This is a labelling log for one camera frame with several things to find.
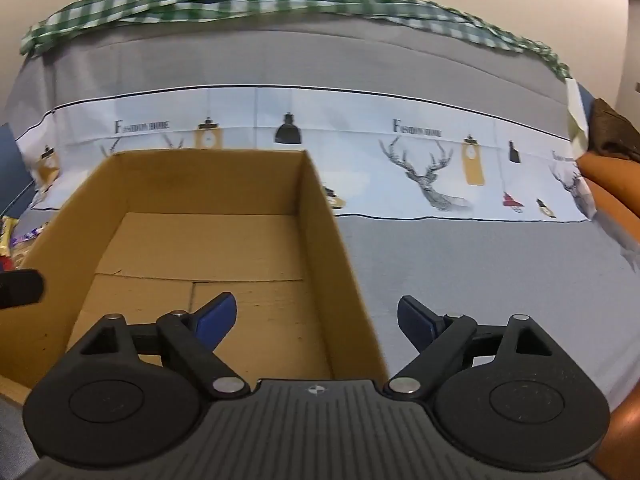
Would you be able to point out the grey deer print bed sheet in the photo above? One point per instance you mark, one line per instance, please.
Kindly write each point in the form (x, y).
(450, 270)

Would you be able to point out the blue sofa cushion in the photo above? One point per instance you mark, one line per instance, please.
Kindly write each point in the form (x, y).
(12, 170)

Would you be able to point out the brown cardboard box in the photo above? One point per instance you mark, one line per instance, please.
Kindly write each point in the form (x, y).
(215, 240)

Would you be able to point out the brown cloth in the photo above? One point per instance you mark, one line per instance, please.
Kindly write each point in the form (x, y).
(612, 127)

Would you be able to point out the red snack packet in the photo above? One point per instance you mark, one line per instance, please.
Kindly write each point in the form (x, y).
(5, 263)

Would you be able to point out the yellow snack packet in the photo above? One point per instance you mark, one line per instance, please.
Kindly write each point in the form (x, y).
(5, 234)

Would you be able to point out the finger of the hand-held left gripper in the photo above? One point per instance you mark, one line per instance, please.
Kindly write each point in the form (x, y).
(20, 287)

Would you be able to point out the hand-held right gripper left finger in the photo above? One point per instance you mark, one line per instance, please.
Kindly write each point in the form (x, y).
(218, 317)

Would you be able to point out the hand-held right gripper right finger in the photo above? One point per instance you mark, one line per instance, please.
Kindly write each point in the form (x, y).
(414, 321)

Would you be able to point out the orange sofa cushion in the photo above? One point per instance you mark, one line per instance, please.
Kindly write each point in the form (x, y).
(612, 185)

